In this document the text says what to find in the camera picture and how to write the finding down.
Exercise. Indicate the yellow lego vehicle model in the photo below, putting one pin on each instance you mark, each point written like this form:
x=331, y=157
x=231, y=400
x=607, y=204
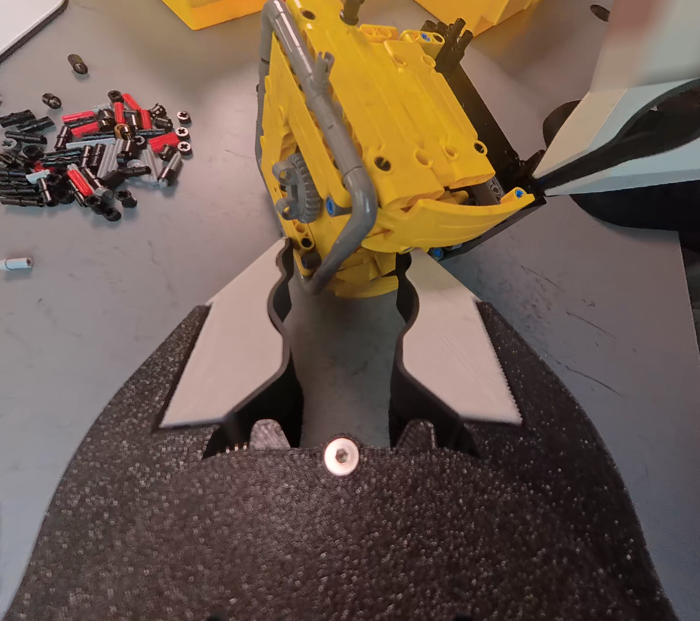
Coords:
x=394, y=139

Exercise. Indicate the pile of small lego pins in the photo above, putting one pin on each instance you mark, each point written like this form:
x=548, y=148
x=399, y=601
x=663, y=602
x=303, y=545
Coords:
x=93, y=156

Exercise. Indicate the small grey lego bush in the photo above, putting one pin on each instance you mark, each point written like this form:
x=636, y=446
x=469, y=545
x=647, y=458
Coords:
x=17, y=263

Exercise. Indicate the black lego pin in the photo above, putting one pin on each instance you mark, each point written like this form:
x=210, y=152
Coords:
x=79, y=64

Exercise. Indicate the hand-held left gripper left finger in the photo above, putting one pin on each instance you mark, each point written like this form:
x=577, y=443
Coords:
x=229, y=358

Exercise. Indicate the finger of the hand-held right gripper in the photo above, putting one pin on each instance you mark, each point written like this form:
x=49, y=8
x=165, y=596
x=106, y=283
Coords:
x=629, y=101
x=645, y=172

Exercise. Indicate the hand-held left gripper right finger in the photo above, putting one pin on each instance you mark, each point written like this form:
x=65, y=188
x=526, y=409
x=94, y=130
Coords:
x=459, y=358

